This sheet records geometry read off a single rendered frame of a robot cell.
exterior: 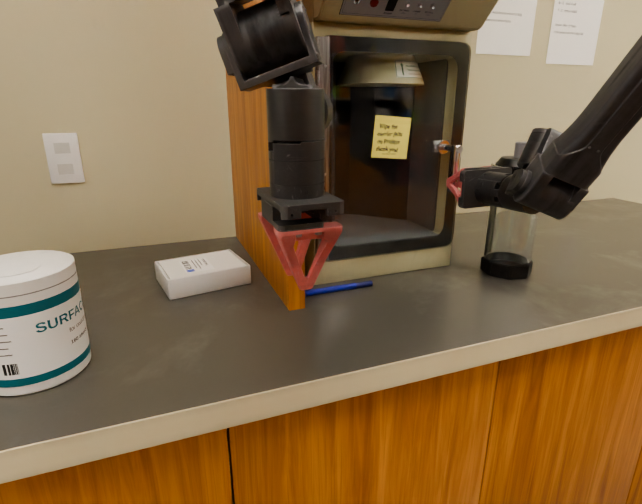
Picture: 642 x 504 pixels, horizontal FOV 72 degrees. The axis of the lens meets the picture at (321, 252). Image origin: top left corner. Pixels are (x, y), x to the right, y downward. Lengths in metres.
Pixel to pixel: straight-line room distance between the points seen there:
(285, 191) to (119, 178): 0.81
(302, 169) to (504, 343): 0.45
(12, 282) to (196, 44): 0.77
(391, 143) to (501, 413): 0.52
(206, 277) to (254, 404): 0.34
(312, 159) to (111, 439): 0.38
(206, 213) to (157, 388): 0.69
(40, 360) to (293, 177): 0.39
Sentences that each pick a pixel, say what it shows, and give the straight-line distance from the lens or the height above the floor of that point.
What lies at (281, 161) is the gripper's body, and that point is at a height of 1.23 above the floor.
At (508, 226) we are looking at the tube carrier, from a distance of 0.96.
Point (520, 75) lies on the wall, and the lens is 1.65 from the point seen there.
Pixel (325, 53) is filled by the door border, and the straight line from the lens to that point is 0.81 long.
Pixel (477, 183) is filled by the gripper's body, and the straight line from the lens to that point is 0.81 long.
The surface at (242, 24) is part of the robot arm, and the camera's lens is 0.45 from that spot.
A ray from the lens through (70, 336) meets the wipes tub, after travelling 0.66.
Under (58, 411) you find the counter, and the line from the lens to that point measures 0.63.
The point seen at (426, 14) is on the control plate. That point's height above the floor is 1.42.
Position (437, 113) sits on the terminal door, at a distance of 0.92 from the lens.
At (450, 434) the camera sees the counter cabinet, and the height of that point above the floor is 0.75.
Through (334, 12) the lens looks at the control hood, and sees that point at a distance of 0.80.
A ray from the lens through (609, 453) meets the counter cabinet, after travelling 1.21.
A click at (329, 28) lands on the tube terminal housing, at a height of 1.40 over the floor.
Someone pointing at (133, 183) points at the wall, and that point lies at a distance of 1.21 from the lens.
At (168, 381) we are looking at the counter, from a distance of 0.63.
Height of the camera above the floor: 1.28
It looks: 19 degrees down
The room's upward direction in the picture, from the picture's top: straight up
